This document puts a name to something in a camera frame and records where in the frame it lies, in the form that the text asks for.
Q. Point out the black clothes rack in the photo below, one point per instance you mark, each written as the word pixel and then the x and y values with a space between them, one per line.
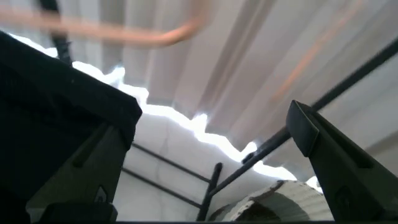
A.
pixel 211 183

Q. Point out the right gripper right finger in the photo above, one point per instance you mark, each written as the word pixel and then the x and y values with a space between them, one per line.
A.
pixel 367 193

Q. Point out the black t-shirt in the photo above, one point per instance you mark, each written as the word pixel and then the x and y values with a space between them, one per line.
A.
pixel 46 109

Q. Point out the white curtain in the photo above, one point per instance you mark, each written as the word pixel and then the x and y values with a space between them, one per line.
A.
pixel 233 77

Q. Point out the white laundry basket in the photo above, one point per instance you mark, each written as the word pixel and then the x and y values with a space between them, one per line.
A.
pixel 295 199

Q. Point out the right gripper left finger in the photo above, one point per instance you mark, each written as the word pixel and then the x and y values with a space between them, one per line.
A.
pixel 81 186

